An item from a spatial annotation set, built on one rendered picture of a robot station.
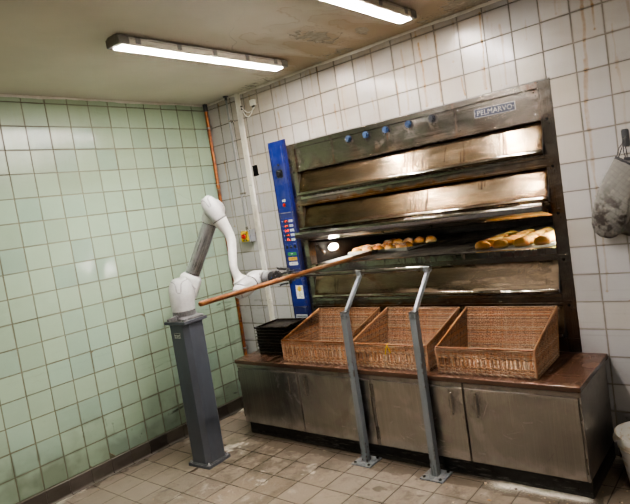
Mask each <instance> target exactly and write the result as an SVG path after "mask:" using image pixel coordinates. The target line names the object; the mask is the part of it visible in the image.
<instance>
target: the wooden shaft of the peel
mask: <svg viewBox="0 0 630 504"><path fill-rule="evenodd" d="M371 254H372V252H371V251H368V252H364V253H361V254H358V255H354V256H351V257H348V258H344V259H341V260H337V261H334V262H331V263H327V264H324V265H320V266H317V267H314V268H310V269H307V270H304V271H300V272H299V273H296V274H290V275H287V276H283V277H280V278H276V279H273V280H270V281H266V282H263V283H260V284H256V285H253V286H249V287H246V288H243V289H239V290H236V291H232V292H229V293H226V294H222V295H219V296H216V297H212V298H209V299H205V300H202V301H199V302H198V305H199V306H205V305H208V304H211V303H214V302H218V301H221V300H224V299H228V298H231V297H234V296H237V295H241V294H244V293H247V292H250V291H254V290H257V289H260V288H264V287H267V286H270V285H273V284H277V283H280V282H283V281H286V280H290V279H293V278H296V277H299V276H303V275H306V274H309V273H313V272H316V271H319V270H322V269H326V268H329V267H332V266H335V265H339V264H342V263H345V262H349V261H352V260H355V259H358V258H362V257H365V256H368V255H371Z"/></svg>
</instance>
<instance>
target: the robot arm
mask: <svg viewBox="0 0 630 504"><path fill-rule="evenodd" d="M201 206H202V209H203V215H202V222H203V223H202V226H201V228H200V231H199V234H198V237H197V240H196V243H195V246H194V249H193V252H192V255H191V257H190V260H189V263H188V266H187V269H186V272H183V273H182V274H181V275H180V277H179V278H175V279H173V280H172V281H171V282H170V285H169V289H168V291H169V299H170V305H171V309H172V313H173V317H171V318H169V319H167V322H185V321H188V320H191V319H194V318H197V317H200V316H203V315H204V314H203V313H197V312H196V308H195V299H196V298H197V296H198V292H199V289H200V285H201V281H202V280H201V277H200V273H201V270H202V267H203V264H204V261H205V258H206V255H207V253H208V250H209V247H210V244H211V241H212V238H213V235H214V232H215V229H216V227H217V228H218V229H219V230H220V231H221V232H222V233H223V235H224V236H225V238H226V241H227V247H228V259H229V268H230V272H231V275H232V277H233V280H234V282H233V284H234V287H233V290H232V291H236V290H239V289H243V288H246V287H249V286H253V285H256V284H260V283H263V282H266V281H270V280H273V279H276V278H280V277H283V276H282V274H286V273H288V274H296V273H299V272H294V270H290V268H283V267H276V269H277V270H276V271H271V270H268V271H264V270H254V271H251V272H249V273H248V274H247V275H243V274H241V273H240V271H239V270H238V266H237V248H236V239H235V235H234V232H233V230H232V228H231V226H230V224H229V222H228V219H227V217H226V215H225V206H224V204H223V203H222V202H221V201H219V200H216V199H215V198H213V197H212V196H209V195H207V196H206V197H204V198H203V199H201ZM278 270H287V271H286V272H283V273H281V272H280V271H278ZM295 279H300V277H296V278H293V279H290V280H286V281H289V282H285V283H279V287H280V286H283V285H286V284H291V283H292V281H295ZM254 291H255V290H254ZM254 291H250V292H247V293H244V294H241V295H237V296H234V297H236V298H238V299H242V298H245V297H247V296H249V295H250V294H252V293H253V292H254Z"/></svg>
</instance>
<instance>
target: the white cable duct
mask: <svg viewBox="0 0 630 504"><path fill-rule="evenodd" d="M234 98H235V104H236V111H237V117H238V123H239V129H240V136H241V142H242V148H243V154H244V160H245V167H246V173H247V179H248V185H249V192H250V198H251V204H252V210H253V216H254V223H255V229H256V235H257V241H258V248H259V254H260V260H261V266H262V270H264V271H268V269H267V263H266V257H265V250H264V244H263V238H262V232H261V225H260V219H259V213H258V207H257V200H256V194H255V188H254V182H253V175H252V169H251V163H250V157H249V150H248V144H247V138H246V132H245V125H244V119H243V113H242V110H241V107H240V106H241V100H240V94H239V93H235V94H234ZM265 291H266V297H267V304H268V310H269V316H270V321H272V320H274V319H275V313H274V307H273V300H272V294H271V288H270V286H267V287H265Z"/></svg>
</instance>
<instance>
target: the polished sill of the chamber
mask: <svg viewBox="0 0 630 504"><path fill-rule="evenodd" d="M555 254H557V250H556V246H551V247H537V248H523V249H509V250H495V251H482V252H468V253H454V254H440V255H426V256H412V257H398V258H385V259H371V260H357V261H349V262H345V263H342V264H339V265H335V266H332V267H329V268H326V269H333V268H349V267H365V266H381V265H396V264H412V263H428V262H444V261H460V260H476V259H491V258H507V257H523V256H539V255H555Z"/></svg>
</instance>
